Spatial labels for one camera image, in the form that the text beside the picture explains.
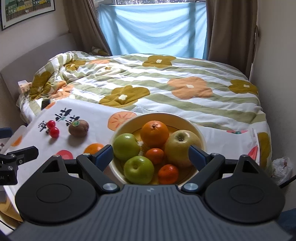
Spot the brown kiwi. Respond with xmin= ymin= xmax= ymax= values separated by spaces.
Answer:
xmin=68 ymin=119 xmax=89 ymax=138

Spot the white printed tablecloth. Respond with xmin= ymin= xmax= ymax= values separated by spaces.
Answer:
xmin=5 ymin=96 xmax=262 ymax=186

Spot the floral striped blanket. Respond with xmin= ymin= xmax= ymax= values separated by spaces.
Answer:
xmin=16 ymin=50 xmax=272 ymax=167

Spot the tissue box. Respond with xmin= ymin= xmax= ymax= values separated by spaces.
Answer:
xmin=18 ymin=80 xmax=32 ymax=93

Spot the beige bed headboard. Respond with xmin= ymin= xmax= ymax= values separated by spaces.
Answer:
xmin=0 ymin=32 xmax=78 ymax=98

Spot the white plastic bag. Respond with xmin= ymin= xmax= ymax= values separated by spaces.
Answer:
xmin=271 ymin=157 xmax=294 ymax=186

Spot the window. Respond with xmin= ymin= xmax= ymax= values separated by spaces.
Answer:
xmin=102 ymin=0 xmax=206 ymax=6

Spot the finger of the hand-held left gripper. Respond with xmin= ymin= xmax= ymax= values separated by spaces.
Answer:
xmin=0 ymin=127 xmax=14 ymax=139
xmin=0 ymin=146 xmax=39 ymax=165

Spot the green apple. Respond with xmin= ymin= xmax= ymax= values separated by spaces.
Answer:
xmin=123 ymin=155 xmax=155 ymax=184
xmin=113 ymin=133 xmax=141 ymax=161

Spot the small tangerine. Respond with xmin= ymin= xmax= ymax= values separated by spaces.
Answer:
xmin=158 ymin=164 xmax=179 ymax=185
xmin=145 ymin=148 xmax=165 ymax=165

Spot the large orange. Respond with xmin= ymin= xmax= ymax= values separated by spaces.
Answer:
xmin=140 ymin=120 xmax=169 ymax=149
xmin=84 ymin=143 xmax=104 ymax=154

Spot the brown curtain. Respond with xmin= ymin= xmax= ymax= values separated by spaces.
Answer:
xmin=63 ymin=0 xmax=111 ymax=56
xmin=205 ymin=0 xmax=258 ymax=72

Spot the light blue window cloth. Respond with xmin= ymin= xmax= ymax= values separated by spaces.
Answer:
xmin=98 ymin=1 xmax=207 ymax=59

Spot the floral pillow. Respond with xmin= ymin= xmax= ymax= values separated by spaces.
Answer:
xmin=89 ymin=46 xmax=109 ymax=56

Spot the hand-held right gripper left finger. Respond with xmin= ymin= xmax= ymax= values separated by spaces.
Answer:
xmin=38 ymin=144 xmax=121 ymax=193

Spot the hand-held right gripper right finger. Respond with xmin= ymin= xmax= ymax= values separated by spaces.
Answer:
xmin=181 ymin=144 xmax=260 ymax=194

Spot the large yellow apple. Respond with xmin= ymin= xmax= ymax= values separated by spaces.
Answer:
xmin=165 ymin=130 xmax=201 ymax=168

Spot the framed wall poster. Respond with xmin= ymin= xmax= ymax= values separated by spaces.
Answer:
xmin=0 ymin=0 xmax=56 ymax=31

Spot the yellow duck print bowl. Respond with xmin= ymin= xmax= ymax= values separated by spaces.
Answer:
xmin=109 ymin=112 xmax=207 ymax=186

